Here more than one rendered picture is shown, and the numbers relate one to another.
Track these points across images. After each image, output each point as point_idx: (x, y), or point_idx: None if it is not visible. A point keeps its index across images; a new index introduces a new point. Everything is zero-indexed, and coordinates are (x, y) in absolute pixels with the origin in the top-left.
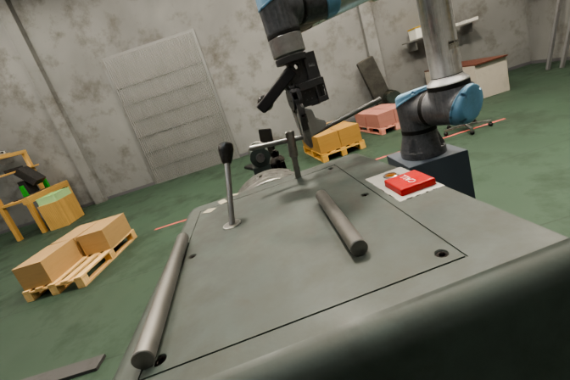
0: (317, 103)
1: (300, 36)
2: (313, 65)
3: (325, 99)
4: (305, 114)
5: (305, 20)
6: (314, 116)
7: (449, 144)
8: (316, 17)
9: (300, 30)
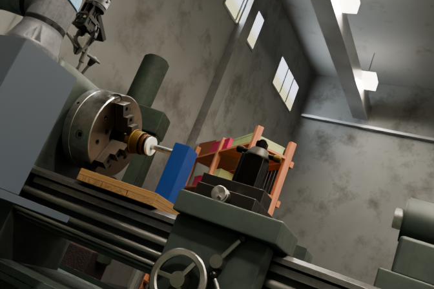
0: (75, 26)
1: None
2: (84, 7)
3: (72, 23)
4: (79, 34)
5: None
6: (75, 34)
7: (2, 35)
8: None
9: None
